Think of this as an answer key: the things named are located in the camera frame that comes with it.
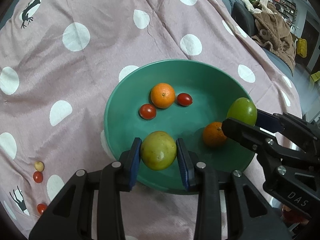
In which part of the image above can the brown blanket pile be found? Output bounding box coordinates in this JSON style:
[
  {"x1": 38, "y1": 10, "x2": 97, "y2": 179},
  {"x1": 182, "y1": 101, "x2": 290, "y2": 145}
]
[{"x1": 241, "y1": 0, "x2": 296, "y2": 71}]

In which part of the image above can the yellow bag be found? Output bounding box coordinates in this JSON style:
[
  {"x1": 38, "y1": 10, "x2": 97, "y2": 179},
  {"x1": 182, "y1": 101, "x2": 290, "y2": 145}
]
[{"x1": 296, "y1": 38, "x2": 308, "y2": 59}]

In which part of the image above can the small yellow fruit top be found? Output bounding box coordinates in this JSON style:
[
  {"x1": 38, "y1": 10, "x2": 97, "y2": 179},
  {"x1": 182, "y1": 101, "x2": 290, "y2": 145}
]
[{"x1": 34, "y1": 161, "x2": 44, "y2": 172}]

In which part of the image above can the background shelf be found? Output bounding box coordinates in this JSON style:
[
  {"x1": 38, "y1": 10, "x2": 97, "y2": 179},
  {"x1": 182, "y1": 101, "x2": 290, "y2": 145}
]
[{"x1": 236, "y1": 0, "x2": 299, "y2": 28}]

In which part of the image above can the dark grey sofa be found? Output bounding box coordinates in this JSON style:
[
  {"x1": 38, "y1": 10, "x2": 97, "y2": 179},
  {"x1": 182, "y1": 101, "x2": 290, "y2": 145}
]
[{"x1": 199, "y1": 0, "x2": 320, "y2": 120}]

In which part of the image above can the yellow-green round fruit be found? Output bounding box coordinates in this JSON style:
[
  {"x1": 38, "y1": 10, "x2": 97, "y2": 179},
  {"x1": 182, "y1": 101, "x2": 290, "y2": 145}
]
[{"x1": 140, "y1": 131, "x2": 177, "y2": 171}]

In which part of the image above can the red tomato pair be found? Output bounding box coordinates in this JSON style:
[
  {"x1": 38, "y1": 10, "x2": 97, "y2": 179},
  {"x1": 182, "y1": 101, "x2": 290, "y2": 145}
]
[{"x1": 139, "y1": 103, "x2": 157, "y2": 120}]

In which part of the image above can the red tomato top row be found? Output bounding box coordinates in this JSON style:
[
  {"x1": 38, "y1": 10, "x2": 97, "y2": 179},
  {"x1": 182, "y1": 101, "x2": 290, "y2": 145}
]
[{"x1": 33, "y1": 171, "x2": 43, "y2": 184}]

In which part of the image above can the bright green oval fruit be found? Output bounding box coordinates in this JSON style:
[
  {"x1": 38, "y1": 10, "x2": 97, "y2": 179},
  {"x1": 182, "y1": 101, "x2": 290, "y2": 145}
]
[{"x1": 226, "y1": 98, "x2": 258, "y2": 126}]

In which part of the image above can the green plastic bowl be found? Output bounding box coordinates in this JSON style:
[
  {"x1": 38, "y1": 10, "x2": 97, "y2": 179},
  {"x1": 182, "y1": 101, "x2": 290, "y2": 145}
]
[{"x1": 103, "y1": 58, "x2": 256, "y2": 196}]

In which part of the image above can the orange mandarin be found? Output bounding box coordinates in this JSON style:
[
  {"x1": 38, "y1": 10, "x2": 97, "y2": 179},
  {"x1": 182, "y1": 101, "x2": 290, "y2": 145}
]
[
  {"x1": 202, "y1": 122, "x2": 227, "y2": 147},
  {"x1": 150, "y1": 83, "x2": 176, "y2": 109}
]

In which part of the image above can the right hand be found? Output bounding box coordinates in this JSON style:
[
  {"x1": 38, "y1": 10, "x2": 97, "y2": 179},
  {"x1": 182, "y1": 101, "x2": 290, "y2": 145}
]
[{"x1": 282, "y1": 204, "x2": 309, "y2": 225}]

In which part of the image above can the pink polka dot blanket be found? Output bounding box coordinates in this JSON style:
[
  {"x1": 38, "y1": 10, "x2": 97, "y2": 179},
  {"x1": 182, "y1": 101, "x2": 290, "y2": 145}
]
[{"x1": 1, "y1": 0, "x2": 302, "y2": 237}]

